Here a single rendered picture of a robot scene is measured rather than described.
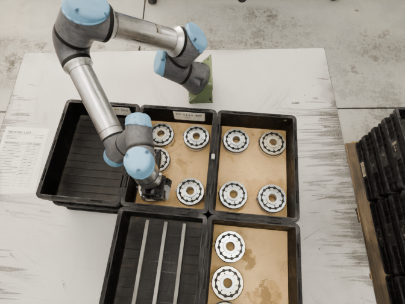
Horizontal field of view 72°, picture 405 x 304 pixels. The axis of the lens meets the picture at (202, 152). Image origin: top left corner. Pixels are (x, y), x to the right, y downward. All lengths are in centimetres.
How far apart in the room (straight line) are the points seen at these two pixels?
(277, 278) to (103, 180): 72
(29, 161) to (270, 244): 109
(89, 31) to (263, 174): 76
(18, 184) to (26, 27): 197
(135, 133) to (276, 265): 64
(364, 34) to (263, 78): 160
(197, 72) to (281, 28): 158
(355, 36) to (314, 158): 173
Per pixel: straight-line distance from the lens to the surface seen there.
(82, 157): 122
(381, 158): 185
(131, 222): 108
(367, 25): 302
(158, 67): 122
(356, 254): 129
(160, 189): 92
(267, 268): 105
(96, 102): 93
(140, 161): 72
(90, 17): 91
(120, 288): 108
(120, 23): 99
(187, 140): 111
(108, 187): 114
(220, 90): 141
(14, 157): 153
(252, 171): 110
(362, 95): 252
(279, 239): 106
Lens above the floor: 186
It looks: 68 degrees down
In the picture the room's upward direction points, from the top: 4 degrees counter-clockwise
